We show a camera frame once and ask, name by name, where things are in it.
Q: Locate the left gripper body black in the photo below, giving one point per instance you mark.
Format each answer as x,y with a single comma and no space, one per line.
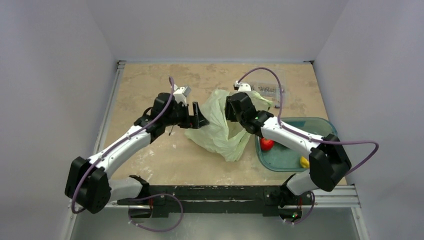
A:
180,116

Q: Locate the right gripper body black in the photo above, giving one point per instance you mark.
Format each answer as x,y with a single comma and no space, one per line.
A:
228,110

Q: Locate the light green plastic bag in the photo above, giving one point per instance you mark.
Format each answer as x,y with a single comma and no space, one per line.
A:
221,136

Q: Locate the red fake fruit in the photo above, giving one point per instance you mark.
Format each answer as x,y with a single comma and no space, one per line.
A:
266,144

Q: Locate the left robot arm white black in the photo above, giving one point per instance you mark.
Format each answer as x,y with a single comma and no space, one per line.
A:
89,185

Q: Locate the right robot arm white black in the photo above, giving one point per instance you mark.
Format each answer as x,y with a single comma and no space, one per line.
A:
328,161

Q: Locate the yellow fake lemon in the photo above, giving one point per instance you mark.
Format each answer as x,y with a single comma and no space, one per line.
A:
304,162

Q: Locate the grey metal tool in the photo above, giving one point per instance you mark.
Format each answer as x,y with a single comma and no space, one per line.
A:
170,130

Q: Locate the clear screw organizer box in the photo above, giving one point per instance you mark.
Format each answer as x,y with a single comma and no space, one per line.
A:
269,83

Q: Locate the teal plastic container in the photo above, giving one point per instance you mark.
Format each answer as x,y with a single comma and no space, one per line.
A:
283,159

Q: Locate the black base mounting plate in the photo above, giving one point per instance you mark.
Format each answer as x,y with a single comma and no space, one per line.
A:
266,200

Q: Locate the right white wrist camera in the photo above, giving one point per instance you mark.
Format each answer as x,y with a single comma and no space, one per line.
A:
240,86

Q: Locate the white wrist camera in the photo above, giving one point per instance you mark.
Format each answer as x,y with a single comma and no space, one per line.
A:
240,86
181,94

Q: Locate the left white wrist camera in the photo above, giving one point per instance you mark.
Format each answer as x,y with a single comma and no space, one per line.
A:
181,94

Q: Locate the aluminium frame rail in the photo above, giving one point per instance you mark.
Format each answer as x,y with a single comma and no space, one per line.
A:
176,160

